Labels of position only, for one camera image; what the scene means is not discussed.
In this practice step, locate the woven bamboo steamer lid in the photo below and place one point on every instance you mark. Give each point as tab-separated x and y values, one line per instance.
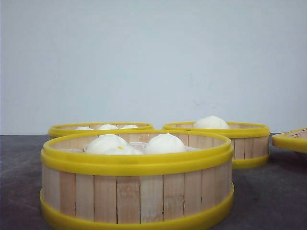
295	140

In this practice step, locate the back left bun three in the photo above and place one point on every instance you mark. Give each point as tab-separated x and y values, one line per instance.
129	126

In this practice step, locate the right front steamed bun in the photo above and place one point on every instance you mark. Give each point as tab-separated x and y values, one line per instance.
164	143

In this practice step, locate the back left bun two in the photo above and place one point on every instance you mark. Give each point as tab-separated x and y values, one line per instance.
107	127

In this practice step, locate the low front steamed bun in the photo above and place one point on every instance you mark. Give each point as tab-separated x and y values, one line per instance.
123	150

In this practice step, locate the left front steamed bun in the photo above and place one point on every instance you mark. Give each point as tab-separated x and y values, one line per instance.
105	142

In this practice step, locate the single white steamed bun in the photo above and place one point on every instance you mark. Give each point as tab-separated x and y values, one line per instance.
211	122

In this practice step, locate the back left bun one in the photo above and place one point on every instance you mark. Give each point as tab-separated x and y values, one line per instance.
83	128

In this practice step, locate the front bamboo steamer basket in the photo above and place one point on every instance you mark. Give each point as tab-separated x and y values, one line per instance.
192	190

